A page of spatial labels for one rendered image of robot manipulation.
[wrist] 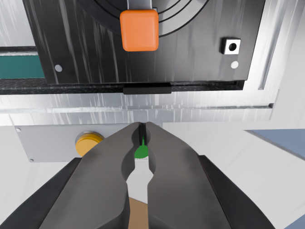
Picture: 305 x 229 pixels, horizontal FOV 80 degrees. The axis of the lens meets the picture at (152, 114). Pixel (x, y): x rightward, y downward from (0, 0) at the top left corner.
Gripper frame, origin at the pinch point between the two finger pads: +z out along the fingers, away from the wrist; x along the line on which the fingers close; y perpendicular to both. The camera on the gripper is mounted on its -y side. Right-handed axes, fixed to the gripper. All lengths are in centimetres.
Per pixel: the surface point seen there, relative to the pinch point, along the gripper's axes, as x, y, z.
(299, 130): 113, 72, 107
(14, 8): -16.2, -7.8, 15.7
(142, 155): -0.9, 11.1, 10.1
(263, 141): 24.5, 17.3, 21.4
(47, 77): -11.5, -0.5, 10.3
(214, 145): 14.1, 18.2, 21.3
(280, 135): 100, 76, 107
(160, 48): 1.7, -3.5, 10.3
